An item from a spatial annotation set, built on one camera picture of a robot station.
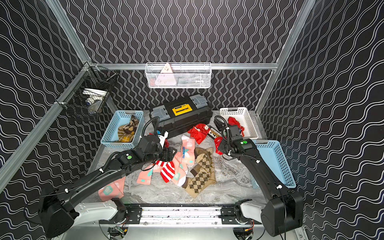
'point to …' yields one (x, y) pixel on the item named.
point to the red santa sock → (199, 132)
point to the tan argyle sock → (203, 174)
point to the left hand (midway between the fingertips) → (173, 147)
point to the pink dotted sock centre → (146, 173)
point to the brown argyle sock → (131, 127)
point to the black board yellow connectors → (213, 133)
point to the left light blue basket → (122, 117)
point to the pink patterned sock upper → (188, 149)
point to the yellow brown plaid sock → (126, 133)
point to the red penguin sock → (232, 121)
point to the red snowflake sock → (217, 140)
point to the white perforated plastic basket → (242, 116)
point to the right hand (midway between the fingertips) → (223, 146)
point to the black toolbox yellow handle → (182, 115)
